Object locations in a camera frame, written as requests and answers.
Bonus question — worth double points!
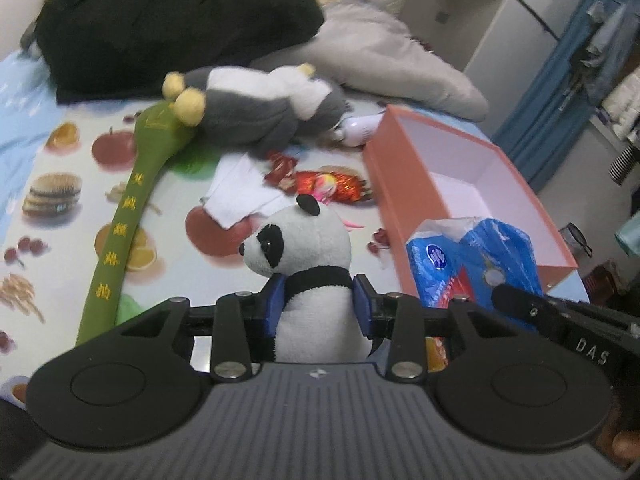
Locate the light blue bed sheet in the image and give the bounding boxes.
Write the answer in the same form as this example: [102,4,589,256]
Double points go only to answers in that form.
[0,51,64,240]

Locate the white spray bottle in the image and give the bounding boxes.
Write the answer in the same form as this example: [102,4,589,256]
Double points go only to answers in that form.
[331,113,383,148]

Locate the fruit print plastic mat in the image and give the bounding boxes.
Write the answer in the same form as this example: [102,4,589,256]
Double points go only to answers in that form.
[1,101,402,405]

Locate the green plush massage stick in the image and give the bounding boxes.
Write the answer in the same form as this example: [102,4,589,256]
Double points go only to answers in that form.
[76,101,195,344]

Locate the white wardrobe cabinet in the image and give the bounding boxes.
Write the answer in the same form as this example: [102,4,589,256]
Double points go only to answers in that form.
[399,0,601,91]

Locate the small panda plush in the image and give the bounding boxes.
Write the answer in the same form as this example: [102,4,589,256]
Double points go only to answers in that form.
[239,194,372,363]

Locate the grey white penguin plush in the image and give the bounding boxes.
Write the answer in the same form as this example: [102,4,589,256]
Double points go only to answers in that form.
[162,63,347,158]

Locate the blue curtain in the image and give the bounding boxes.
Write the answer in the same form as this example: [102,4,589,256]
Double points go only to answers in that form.
[494,0,639,192]

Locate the black garment pile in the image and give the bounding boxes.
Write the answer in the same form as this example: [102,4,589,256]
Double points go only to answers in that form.
[34,0,324,104]

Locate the white folded cloth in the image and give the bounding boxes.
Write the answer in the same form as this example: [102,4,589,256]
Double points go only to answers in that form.
[201,153,294,230]

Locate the shiny red candy wrapper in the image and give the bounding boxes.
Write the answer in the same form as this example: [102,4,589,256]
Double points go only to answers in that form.
[295,170,371,204]

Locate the blue white tissue pack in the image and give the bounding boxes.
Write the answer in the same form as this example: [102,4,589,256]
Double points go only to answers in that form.
[406,217,542,311]

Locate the pink cardboard box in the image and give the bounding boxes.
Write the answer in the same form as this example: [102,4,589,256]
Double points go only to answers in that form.
[362,105,587,300]

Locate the grey quilt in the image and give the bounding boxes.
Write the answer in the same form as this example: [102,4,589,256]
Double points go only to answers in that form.
[250,0,489,122]

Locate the red snack wrapper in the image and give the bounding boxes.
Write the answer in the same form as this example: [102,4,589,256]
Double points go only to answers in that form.
[264,151,298,195]

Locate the white waste bin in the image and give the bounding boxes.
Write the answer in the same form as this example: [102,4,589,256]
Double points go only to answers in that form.
[559,222,593,259]

